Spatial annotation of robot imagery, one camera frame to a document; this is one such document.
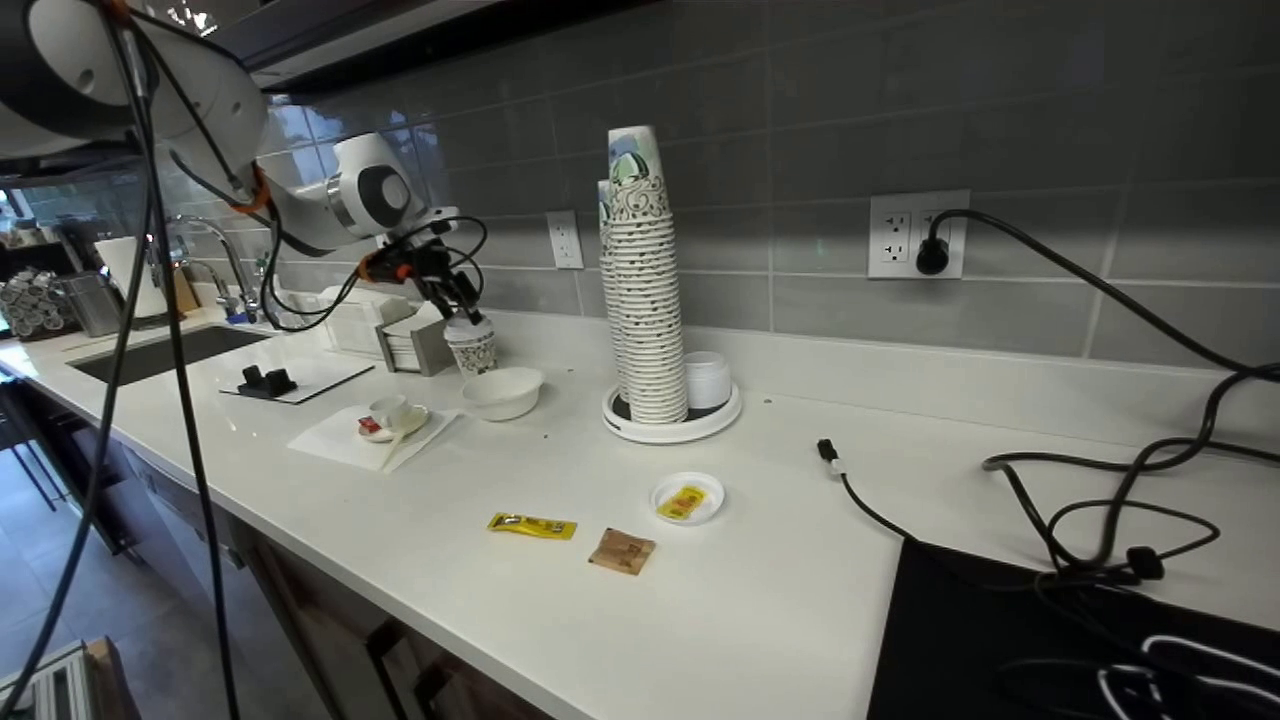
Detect white round cup tray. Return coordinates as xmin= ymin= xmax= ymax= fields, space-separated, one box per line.
xmin=599 ymin=389 xmax=744 ymax=447

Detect white light switch plate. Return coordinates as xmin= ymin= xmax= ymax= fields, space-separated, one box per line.
xmin=544 ymin=212 xmax=584 ymax=273

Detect tall stack of paper cups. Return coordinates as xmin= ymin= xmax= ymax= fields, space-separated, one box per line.
xmin=596 ymin=124 xmax=688 ymax=418

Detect loose black cable end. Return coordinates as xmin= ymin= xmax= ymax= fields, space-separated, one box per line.
xmin=811 ymin=437 xmax=922 ymax=546

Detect white tray with black item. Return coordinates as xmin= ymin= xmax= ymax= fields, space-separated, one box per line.
xmin=215 ymin=353 xmax=370 ymax=402

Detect yellow packet on plate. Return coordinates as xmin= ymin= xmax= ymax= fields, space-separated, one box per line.
xmin=660 ymin=484 xmax=704 ymax=519

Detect black power cable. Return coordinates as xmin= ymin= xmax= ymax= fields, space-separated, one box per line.
xmin=912 ymin=205 xmax=1280 ymax=589

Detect small white plate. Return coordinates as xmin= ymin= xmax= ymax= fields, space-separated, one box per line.
xmin=651 ymin=470 xmax=727 ymax=526

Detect white foam bowl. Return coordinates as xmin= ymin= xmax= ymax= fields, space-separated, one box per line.
xmin=465 ymin=369 xmax=544 ymax=422

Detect brown sugar packet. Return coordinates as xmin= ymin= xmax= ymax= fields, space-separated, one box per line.
xmin=590 ymin=526 xmax=654 ymax=576

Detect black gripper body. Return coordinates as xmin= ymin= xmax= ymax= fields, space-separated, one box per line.
xmin=359 ymin=217 xmax=482 ymax=320

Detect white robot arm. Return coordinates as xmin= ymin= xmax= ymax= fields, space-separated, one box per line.
xmin=0 ymin=0 xmax=480 ymax=314

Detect kitchen sink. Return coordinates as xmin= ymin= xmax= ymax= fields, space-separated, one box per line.
xmin=75 ymin=328 xmax=261 ymax=385

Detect white wall power outlet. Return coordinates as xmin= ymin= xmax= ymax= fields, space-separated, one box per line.
xmin=866 ymin=192 xmax=973 ymax=279

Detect white plastic cup lid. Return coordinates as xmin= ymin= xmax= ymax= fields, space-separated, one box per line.
xmin=442 ymin=314 xmax=496 ymax=339

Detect patterned paper cup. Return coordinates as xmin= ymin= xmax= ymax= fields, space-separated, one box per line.
xmin=448 ymin=332 xmax=496 ymax=376

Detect yellow mayonnaise packet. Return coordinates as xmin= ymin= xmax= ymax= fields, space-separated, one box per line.
xmin=487 ymin=513 xmax=576 ymax=540

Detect metal napkin holder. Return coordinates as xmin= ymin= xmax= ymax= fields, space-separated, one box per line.
xmin=377 ymin=302 xmax=452 ymax=376

